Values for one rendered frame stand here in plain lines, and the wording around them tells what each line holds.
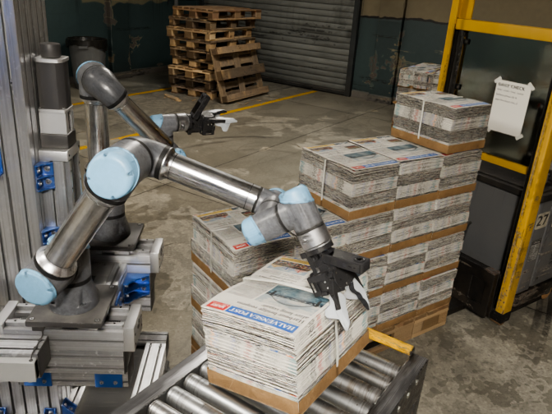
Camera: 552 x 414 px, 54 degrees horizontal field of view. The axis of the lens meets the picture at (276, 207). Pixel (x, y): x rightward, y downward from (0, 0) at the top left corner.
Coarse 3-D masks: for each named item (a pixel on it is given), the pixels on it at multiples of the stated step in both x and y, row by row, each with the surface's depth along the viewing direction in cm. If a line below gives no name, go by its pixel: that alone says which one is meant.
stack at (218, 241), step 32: (224, 224) 230; (352, 224) 242; (384, 224) 256; (416, 224) 270; (224, 256) 217; (256, 256) 216; (384, 256) 263; (416, 256) 279; (192, 288) 249; (416, 288) 289; (192, 320) 258; (384, 320) 283; (192, 352) 264
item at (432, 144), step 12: (396, 132) 287; (420, 144) 275; (432, 144) 268; (468, 144) 269; (480, 144) 275; (444, 192) 272; (456, 192) 278; (456, 228) 289; (456, 264) 302; (444, 300) 309; (420, 312) 299
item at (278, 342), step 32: (256, 288) 146; (224, 320) 134; (256, 320) 129; (288, 320) 128; (320, 320) 131; (224, 352) 139; (256, 352) 131; (288, 352) 125; (320, 352) 134; (256, 384) 135; (288, 384) 128
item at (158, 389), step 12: (204, 348) 158; (192, 360) 153; (204, 360) 153; (168, 372) 147; (180, 372) 148; (192, 372) 149; (156, 384) 143; (168, 384) 143; (180, 384) 146; (144, 396) 139; (156, 396) 139; (120, 408) 134; (132, 408) 134; (144, 408) 135
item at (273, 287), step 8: (248, 280) 152; (256, 280) 151; (264, 288) 146; (272, 288) 145; (280, 288) 145; (288, 288) 144; (296, 288) 144; (296, 296) 140; (304, 296) 140; (312, 296) 139; (328, 304) 135
